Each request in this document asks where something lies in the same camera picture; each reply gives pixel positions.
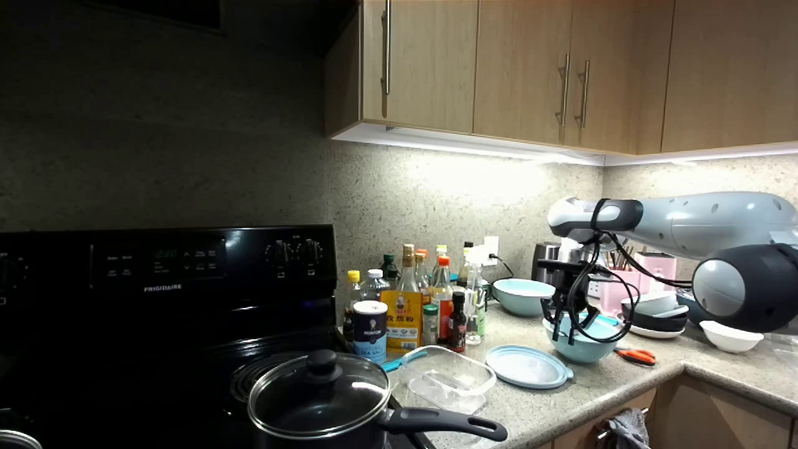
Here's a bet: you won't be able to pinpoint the orange cap bottle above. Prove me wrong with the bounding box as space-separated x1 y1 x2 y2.
413 248 434 295

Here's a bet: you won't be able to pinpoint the yellow label bottle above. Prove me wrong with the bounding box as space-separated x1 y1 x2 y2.
380 241 427 359

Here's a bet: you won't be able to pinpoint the clear glass container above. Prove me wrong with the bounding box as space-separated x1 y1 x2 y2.
392 341 498 417

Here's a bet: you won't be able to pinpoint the dark blue white can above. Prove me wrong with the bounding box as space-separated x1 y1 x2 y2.
350 299 392 366

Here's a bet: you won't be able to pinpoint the red sauce bottle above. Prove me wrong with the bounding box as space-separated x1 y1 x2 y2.
434 254 457 344

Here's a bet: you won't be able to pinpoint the yellow cap bottle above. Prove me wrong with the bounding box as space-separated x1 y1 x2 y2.
342 268 366 340

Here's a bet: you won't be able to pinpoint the white plate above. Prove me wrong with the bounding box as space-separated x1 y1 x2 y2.
629 321 688 341

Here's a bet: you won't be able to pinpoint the clear water bottle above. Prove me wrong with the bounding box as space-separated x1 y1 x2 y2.
362 268 392 305

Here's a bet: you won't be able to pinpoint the dark stacked bowls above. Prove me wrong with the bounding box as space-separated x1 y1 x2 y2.
627 296 690 334

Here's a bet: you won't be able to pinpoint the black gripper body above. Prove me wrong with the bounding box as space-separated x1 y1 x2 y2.
539 259 613 317

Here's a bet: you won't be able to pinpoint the wooden wall cabinets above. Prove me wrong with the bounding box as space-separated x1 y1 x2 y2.
322 0 798 160

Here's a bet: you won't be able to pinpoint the metal cabinet handle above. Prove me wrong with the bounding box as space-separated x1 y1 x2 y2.
380 6 395 99
553 57 570 125
573 61 590 130

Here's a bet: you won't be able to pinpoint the small white bowl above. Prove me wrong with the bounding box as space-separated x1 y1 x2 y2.
698 319 766 357

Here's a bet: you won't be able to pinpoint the under cabinet light strip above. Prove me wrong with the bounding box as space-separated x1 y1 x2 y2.
331 122 798 169

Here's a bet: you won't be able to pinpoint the green cap jar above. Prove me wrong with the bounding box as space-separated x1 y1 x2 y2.
420 301 441 346

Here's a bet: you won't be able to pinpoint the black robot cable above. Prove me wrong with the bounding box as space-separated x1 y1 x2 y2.
552 196 693 346

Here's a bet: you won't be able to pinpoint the grey hanging towel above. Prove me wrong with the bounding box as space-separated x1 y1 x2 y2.
597 407 653 449

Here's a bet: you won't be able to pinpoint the dark sauce bottle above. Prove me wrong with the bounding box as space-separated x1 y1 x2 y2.
446 289 468 355

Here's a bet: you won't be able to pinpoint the white plastic bottle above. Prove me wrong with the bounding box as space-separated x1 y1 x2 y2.
457 239 481 284

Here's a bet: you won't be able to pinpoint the metal pot rim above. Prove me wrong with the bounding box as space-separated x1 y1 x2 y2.
0 426 44 449

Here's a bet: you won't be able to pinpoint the light blue round lid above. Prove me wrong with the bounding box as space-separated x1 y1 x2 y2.
484 344 575 392

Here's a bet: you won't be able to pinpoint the black saucepan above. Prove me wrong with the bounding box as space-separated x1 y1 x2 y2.
246 389 512 449

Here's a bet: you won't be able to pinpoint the wooden base cabinet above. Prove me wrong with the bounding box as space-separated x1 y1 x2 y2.
543 372 798 449

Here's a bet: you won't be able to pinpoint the black electric stove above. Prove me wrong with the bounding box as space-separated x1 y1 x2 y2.
0 223 434 449

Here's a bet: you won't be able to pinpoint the glass pot lid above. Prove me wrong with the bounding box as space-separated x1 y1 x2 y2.
245 346 395 442

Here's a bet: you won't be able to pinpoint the green glass bottle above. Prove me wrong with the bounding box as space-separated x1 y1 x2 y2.
380 253 402 293

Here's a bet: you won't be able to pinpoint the clear glass bottle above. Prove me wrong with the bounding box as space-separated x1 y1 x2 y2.
463 263 488 350

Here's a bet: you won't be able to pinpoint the pink utensil holder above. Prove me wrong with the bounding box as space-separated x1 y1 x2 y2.
593 276 644 317

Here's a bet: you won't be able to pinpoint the light blue bowl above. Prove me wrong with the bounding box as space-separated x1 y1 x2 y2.
491 276 559 319
547 312 627 366

